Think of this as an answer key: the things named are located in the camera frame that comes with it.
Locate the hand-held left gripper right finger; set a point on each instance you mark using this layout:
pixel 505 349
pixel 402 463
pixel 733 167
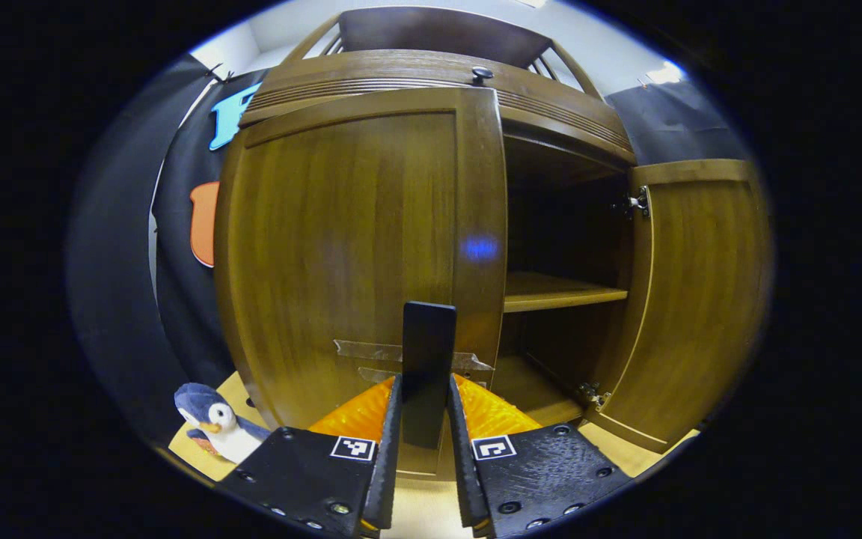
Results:
pixel 465 471

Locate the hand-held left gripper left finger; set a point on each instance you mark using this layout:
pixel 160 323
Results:
pixel 388 471

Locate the wooden shoe cabinet door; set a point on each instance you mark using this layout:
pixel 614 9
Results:
pixel 700 299
pixel 341 239

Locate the wooden double-door shoe cabinet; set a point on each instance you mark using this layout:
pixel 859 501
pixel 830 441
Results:
pixel 438 34

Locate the metal door hinge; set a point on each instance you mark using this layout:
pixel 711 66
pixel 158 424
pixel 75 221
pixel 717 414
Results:
pixel 637 202
pixel 594 394

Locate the wooden cabinet drawer with knob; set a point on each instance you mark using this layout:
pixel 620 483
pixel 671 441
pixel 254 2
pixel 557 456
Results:
pixel 401 67

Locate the penguin plush toy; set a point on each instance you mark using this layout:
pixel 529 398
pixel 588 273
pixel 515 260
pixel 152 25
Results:
pixel 229 442

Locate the wooden inner shelf board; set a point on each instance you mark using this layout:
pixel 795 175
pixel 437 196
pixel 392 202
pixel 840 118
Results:
pixel 551 292

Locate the black backdrop cloth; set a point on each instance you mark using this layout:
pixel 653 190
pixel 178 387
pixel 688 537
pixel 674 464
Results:
pixel 117 299

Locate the ceiling light panel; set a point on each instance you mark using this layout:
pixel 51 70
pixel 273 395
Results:
pixel 664 72

